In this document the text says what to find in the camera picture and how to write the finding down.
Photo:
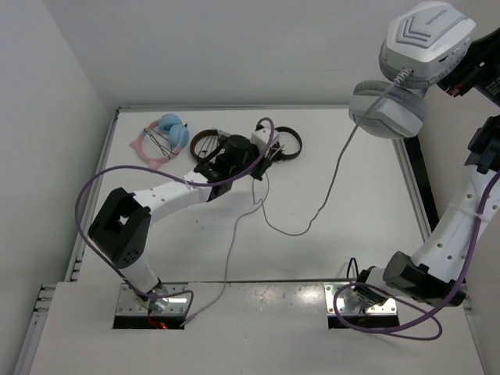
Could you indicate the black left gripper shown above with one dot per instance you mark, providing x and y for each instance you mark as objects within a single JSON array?
[{"x": 265, "y": 163}]

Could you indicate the white grey over-ear headphones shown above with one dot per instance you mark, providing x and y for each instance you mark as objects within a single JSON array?
[{"x": 421, "y": 47}]

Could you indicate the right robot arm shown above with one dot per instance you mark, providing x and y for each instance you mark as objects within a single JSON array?
[{"x": 434, "y": 274}]

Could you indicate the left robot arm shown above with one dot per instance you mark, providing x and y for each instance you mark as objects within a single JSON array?
[{"x": 120, "y": 228}]

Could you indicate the black on-ear headphones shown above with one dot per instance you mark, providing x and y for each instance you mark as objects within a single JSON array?
[{"x": 287, "y": 147}]

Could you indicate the brown silver headphones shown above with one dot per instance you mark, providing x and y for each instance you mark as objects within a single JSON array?
[{"x": 207, "y": 142}]

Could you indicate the pink blue cat-ear headphones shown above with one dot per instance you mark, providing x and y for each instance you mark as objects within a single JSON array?
[{"x": 168, "y": 133}]

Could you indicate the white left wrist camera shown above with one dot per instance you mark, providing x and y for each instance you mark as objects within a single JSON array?
[{"x": 261, "y": 137}]

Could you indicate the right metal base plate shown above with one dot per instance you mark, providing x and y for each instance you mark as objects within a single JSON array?
[{"x": 348, "y": 304}]

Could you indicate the metal base plate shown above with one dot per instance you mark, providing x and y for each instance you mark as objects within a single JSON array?
[
  {"x": 348, "y": 304},
  {"x": 129, "y": 304}
]

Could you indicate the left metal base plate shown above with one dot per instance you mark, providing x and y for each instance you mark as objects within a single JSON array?
[{"x": 129, "y": 304}]

